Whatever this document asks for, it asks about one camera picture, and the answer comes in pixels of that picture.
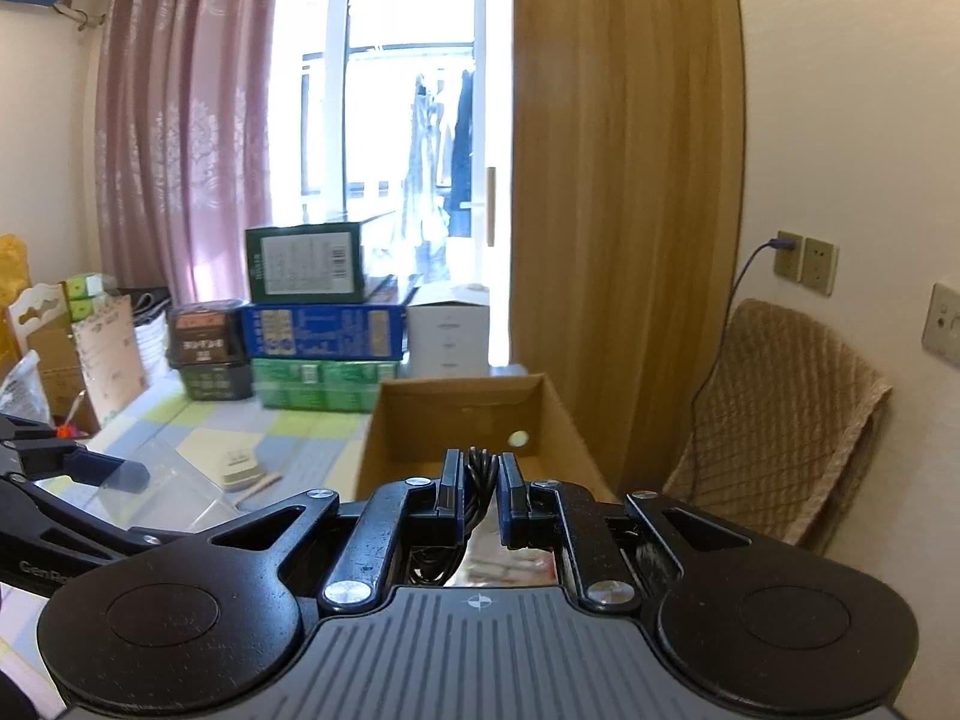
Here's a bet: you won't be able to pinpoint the pink patterned curtain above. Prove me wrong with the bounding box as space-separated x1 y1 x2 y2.
94 0 286 308

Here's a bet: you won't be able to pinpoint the large clear plastic case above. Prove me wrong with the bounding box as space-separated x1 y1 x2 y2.
94 436 241 533

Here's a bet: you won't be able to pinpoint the empty wall socket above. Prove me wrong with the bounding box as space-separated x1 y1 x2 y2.
799 238 839 295

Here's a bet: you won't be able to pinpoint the dark box with brown label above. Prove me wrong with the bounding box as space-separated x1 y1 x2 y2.
166 300 252 400

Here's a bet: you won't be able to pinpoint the white plug adapter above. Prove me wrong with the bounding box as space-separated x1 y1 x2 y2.
212 448 263 491

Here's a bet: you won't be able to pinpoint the silver foil bag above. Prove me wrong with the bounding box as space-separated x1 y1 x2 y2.
442 532 571 587

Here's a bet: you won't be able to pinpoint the blue printed carton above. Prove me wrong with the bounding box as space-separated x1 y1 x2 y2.
241 277 421 361

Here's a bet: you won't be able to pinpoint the dark green printed carton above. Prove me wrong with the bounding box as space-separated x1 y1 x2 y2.
245 211 398 305

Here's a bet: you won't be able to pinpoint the clear plastic bag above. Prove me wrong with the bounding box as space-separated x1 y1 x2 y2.
0 351 53 421

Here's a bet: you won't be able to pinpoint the white carton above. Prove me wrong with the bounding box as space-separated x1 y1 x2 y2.
405 281 492 380

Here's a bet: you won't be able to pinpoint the yellow plastic bag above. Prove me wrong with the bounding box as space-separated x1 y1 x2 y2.
0 234 32 346

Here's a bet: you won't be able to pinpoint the green tissue packs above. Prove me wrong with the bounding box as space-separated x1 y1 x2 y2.
60 272 117 323

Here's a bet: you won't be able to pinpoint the beige wall switch plate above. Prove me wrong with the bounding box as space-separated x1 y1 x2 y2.
922 283 960 370

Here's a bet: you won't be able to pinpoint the wall charger cable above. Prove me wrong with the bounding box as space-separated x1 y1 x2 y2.
690 238 782 421

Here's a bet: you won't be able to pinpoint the pink printed paper bag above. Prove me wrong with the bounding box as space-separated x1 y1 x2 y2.
73 296 147 421

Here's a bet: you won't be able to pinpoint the black binder with papers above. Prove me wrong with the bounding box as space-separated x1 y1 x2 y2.
116 286 175 372

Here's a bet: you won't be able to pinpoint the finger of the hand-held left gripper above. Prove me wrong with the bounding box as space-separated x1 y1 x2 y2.
0 412 149 496
0 478 205 562

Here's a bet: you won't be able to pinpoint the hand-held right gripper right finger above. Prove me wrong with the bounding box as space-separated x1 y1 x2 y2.
499 451 755 608

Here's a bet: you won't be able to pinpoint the small brown cardboard box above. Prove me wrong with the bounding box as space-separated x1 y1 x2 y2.
26 326 98 428

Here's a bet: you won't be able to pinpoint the black cable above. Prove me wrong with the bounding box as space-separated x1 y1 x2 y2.
409 446 500 586

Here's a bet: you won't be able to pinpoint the hanging clothes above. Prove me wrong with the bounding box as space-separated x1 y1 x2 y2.
401 67 477 293

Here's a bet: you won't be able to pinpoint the golden brown curtain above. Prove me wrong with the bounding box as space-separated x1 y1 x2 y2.
510 0 743 503

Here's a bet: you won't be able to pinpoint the white carved board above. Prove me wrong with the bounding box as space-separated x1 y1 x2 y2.
4 281 72 353

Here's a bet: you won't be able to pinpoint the glass balcony door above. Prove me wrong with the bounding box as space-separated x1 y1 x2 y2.
270 0 515 376

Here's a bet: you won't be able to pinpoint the plaid cloth covered desktop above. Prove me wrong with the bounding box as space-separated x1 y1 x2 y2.
75 379 383 541

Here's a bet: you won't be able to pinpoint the wooden stick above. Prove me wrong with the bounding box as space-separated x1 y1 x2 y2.
225 472 282 500

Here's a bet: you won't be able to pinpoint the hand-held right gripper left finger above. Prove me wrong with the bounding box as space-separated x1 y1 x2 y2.
206 448 466 614

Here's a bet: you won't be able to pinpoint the green wrapped pack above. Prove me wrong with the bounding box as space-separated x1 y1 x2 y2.
251 358 410 412

